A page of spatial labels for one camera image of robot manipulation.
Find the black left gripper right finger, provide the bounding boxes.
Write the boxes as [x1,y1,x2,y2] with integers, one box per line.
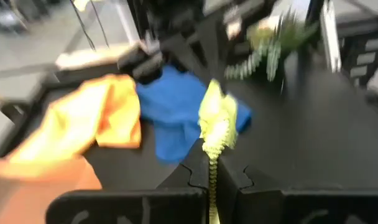
[218,145,285,193]

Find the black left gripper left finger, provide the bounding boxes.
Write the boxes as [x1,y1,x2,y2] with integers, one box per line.
[157,138,210,192]

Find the green microfiber towel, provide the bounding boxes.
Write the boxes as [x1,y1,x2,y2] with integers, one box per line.
[197,78,239,224]

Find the blue microfiber towel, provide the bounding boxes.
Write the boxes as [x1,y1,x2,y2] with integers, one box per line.
[136,64,252,164]

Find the orange microfiber towel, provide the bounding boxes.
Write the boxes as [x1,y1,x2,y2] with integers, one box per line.
[7,73,142,164]

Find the small artificial plant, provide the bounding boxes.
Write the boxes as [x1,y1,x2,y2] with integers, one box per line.
[223,7,319,82]

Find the light wooden side board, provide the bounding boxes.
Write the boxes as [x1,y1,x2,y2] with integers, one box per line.
[55,42,142,71]

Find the black drawer shelf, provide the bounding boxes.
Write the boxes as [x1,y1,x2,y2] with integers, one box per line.
[336,12,378,90]

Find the silver aluminium post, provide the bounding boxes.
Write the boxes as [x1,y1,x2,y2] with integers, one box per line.
[320,0,343,73]

